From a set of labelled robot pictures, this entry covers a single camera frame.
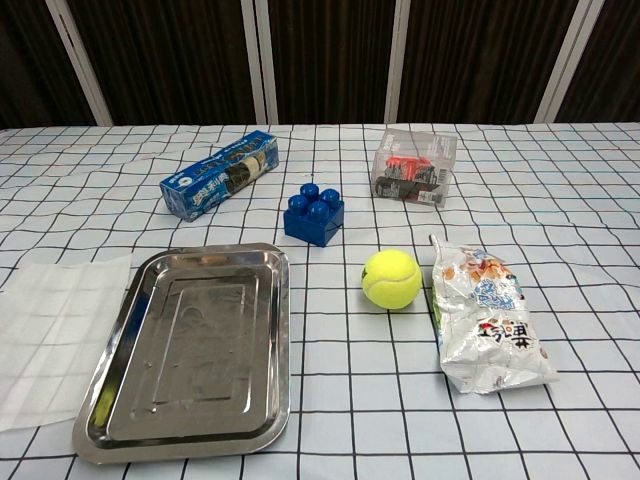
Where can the white paper sheet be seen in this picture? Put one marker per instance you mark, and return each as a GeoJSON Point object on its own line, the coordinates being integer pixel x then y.
{"type": "Point", "coordinates": [45, 340]}

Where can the silver metal tray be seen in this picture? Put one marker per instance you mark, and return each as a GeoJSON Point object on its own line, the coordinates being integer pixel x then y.
{"type": "Point", "coordinates": [190, 350]}

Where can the blue plastic building block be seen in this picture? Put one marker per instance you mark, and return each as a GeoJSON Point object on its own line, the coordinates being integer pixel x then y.
{"type": "Point", "coordinates": [314, 215]}

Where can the yellow tennis ball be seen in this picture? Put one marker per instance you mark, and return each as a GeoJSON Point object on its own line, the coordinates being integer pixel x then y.
{"type": "Point", "coordinates": [391, 280]}

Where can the clear plastic box red black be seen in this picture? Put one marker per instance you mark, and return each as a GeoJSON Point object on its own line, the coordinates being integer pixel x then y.
{"type": "Point", "coordinates": [412, 167]}

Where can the blue Oreo cookie box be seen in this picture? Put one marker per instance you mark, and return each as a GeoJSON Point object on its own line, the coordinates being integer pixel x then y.
{"type": "Point", "coordinates": [220, 175]}

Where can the white checkered tablecloth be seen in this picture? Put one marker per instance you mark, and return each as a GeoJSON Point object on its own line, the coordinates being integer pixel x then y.
{"type": "Point", "coordinates": [350, 400]}

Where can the white crinkled snack bag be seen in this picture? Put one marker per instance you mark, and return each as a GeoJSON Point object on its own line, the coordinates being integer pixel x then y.
{"type": "Point", "coordinates": [485, 325]}

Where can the white folding screen frame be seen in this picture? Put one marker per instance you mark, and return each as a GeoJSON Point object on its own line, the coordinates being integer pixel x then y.
{"type": "Point", "coordinates": [265, 60]}

